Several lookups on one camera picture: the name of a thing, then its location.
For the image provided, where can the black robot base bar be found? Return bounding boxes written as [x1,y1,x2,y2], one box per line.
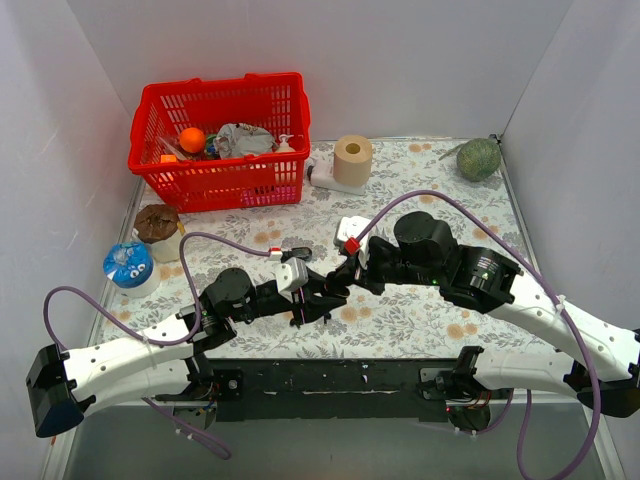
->
[169,344,511,431]

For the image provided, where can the red plastic shopping basket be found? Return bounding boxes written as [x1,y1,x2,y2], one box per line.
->
[128,72,311,213]

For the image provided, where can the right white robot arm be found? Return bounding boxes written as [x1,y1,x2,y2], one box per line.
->
[296,211,639,418]

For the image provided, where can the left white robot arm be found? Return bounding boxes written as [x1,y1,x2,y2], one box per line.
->
[26,264,349,438]

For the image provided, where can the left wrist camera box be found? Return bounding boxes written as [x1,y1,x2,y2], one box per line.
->
[274,257,309,299]

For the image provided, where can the white pump bottle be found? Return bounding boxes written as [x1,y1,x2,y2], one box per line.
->
[274,134,295,153]

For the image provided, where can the clear plastic packet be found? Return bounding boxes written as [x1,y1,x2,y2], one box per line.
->
[156,136,191,162]

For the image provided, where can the brown toilet paper roll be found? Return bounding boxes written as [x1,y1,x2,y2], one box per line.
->
[333,135,373,187]

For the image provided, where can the taped black earbud case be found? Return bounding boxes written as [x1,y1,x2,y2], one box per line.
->
[283,246,313,262]

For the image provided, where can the orange fruit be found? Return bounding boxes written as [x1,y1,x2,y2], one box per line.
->
[178,127,206,154]

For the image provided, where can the brown-lid white jar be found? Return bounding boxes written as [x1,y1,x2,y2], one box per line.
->
[132,204,186,263]

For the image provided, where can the green melon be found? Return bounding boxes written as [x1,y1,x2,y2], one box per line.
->
[440,138,501,182]

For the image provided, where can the floral patterned table mat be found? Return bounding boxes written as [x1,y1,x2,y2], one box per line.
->
[93,138,550,358]

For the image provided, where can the crumpled silver snack bag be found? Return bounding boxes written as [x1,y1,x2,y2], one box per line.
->
[214,123,276,159]

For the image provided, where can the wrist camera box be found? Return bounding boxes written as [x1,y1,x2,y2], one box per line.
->
[274,257,309,299]
[333,216,371,258]

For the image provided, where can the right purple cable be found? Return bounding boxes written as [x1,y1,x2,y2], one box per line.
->
[356,189,602,480]

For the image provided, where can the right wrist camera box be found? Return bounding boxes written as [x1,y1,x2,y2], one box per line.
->
[333,216,371,258]

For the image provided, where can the white lotion bottle lying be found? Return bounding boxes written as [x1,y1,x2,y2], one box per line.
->
[306,159,366,196]

